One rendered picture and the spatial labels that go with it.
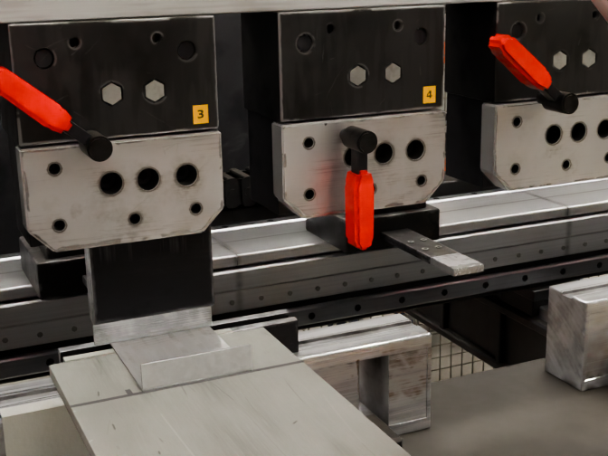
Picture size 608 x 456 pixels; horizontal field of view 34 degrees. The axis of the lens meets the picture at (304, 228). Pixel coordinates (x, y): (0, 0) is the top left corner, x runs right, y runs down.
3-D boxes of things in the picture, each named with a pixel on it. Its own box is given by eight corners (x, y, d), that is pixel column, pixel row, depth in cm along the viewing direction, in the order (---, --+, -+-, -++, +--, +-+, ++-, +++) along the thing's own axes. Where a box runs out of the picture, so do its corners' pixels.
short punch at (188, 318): (97, 349, 79) (88, 235, 77) (91, 341, 81) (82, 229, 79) (215, 328, 83) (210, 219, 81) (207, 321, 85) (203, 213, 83)
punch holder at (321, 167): (284, 222, 80) (279, 12, 75) (246, 199, 87) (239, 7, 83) (444, 200, 86) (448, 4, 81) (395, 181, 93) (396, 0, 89)
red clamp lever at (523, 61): (513, 30, 80) (583, 101, 84) (484, 27, 83) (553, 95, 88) (500, 48, 79) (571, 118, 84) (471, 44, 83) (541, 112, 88)
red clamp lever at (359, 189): (357, 253, 79) (357, 132, 76) (335, 241, 82) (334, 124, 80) (378, 251, 79) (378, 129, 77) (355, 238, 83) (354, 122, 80)
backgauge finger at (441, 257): (415, 295, 96) (416, 245, 95) (305, 230, 119) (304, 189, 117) (518, 277, 101) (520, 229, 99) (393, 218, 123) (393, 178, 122)
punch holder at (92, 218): (30, 256, 72) (7, 23, 67) (12, 228, 79) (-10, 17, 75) (225, 230, 78) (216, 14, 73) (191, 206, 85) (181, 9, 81)
